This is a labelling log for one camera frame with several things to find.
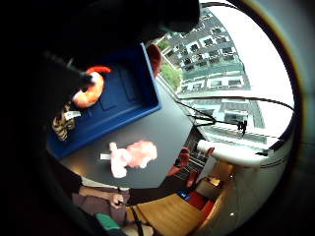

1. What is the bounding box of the orange shrimp soft toy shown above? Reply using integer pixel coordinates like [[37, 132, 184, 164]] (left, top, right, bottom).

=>
[[71, 65, 113, 109]]

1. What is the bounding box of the tiger striped soft toy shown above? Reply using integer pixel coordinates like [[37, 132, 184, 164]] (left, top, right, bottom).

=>
[[51, 101, 82, 143]]

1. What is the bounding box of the blue plastic bin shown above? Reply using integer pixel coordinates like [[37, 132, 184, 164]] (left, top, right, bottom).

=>
[[46, 42, 163, 160]]

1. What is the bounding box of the red chair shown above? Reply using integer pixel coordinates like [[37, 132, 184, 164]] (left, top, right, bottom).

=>
[[186, 169, 199, 189], [146, 43, 162, 79], [166, 147, 191, 178]]

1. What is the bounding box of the green tree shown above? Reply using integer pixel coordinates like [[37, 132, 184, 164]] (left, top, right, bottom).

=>
[[157, 38, 183, 91]]

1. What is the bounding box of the pink soft toy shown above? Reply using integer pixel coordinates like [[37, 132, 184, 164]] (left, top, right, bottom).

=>
[[99, 140, 158, 179]]

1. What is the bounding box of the the person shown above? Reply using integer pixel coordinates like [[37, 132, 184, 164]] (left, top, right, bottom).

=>
[[67, 170, 156, 236]]

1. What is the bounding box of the grey apartment building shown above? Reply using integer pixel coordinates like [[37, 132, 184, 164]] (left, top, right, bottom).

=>
[[163, 8, 267, 139]]

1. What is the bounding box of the green cloth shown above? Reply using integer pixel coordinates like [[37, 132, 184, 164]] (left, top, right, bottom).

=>
[[94, 211, 127, 236]]

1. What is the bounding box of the small blue box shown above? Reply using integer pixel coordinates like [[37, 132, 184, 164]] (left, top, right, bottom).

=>
[[177, 190, 193, 202]]

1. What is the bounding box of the white railing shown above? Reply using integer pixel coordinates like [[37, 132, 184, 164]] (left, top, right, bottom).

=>
[[196, 139, 275, 168]]

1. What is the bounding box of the beige box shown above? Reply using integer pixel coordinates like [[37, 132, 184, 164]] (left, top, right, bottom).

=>
[[196, 176, 222, 201]]

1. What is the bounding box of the red box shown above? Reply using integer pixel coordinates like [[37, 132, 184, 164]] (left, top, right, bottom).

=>
[[187, 191, 216, 217]]

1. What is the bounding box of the tangled black cable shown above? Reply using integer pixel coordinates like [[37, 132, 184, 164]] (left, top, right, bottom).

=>
[[173, 97, 239, 129]]

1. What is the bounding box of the black strap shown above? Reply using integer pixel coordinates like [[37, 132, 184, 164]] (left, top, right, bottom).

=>
[[117, 188, 154, 236]]

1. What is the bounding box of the long black cable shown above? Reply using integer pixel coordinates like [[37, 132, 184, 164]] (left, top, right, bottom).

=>
[[176, 95, 295, 112]]

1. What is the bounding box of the black camera on stand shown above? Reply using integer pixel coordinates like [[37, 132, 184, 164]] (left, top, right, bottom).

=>
[[235, 111, 249, 137]]

